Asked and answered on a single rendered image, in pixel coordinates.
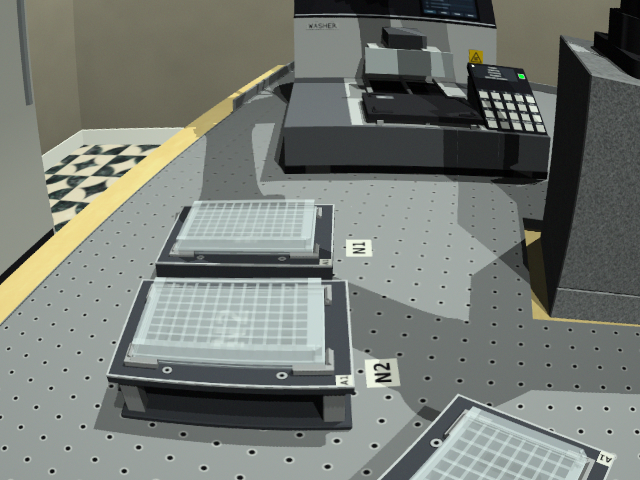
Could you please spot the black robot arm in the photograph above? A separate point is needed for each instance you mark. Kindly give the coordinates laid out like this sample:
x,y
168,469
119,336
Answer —
x,y
622,42

